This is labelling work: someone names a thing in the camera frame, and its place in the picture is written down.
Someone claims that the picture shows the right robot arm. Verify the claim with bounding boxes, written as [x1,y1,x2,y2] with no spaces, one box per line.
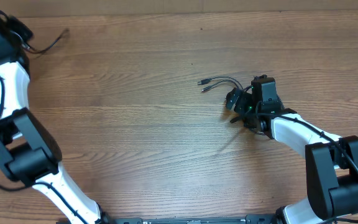
[226,75,358,223]

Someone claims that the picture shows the black USB cable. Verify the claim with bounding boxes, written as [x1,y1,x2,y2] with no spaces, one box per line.
[197,76,245,93]
[20,27,70,55]

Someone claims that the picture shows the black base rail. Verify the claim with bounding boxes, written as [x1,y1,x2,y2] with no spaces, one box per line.
[99,214,286,224]

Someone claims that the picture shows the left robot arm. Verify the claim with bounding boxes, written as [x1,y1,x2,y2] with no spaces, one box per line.
[0,10,109,223]

